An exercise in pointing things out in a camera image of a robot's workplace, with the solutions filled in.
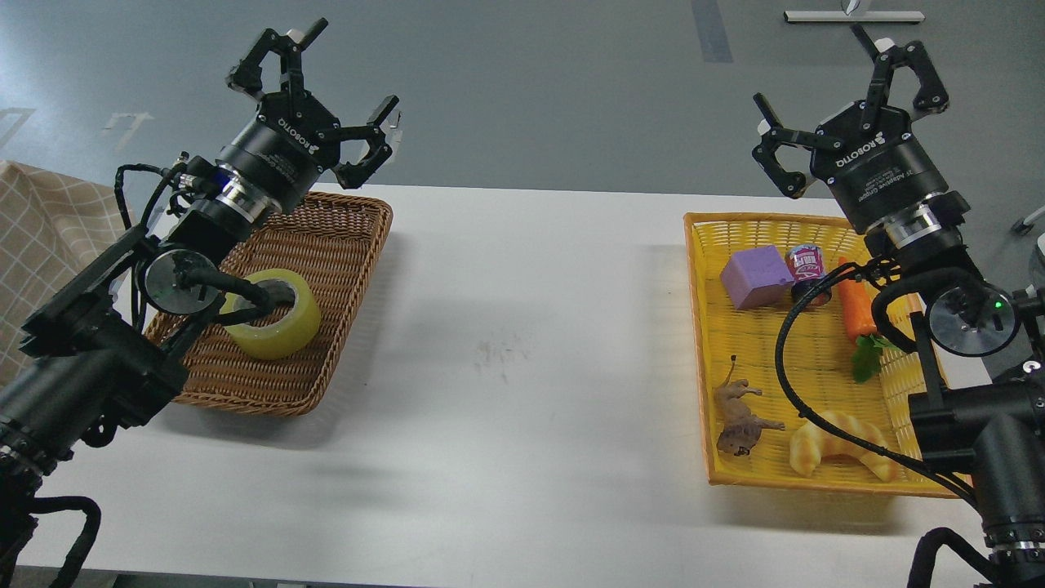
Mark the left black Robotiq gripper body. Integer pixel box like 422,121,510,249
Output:
217,91,340,215

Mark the small pink can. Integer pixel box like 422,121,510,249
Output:
785,244,828,304

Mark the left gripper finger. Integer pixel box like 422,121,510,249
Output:
225,18,329,107
332,96,400,189

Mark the brown wicker basket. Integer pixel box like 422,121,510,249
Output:
176,191,393,417

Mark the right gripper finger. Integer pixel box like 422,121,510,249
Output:
752,92,842,199
849,23,950,127

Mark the purple foam block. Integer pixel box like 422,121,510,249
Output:
719,245,795,311

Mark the brown toy animal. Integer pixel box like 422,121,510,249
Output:
713,354,786,457

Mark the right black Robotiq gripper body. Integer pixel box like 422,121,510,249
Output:
810,103,950,234

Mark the yellow tape roll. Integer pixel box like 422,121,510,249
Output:
224,269,322,361

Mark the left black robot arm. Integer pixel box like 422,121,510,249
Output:
2,19,399,587

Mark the toy croissant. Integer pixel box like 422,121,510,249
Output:
789,411,900,483

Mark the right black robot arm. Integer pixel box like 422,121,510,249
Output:
753,24,1044,587

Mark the orange toy carrot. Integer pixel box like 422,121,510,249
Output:
837,278,900,384

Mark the beige checked cloth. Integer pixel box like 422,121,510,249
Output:
1,160,124,385

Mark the yellow plastic basket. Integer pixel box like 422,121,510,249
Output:
684,213,963,499

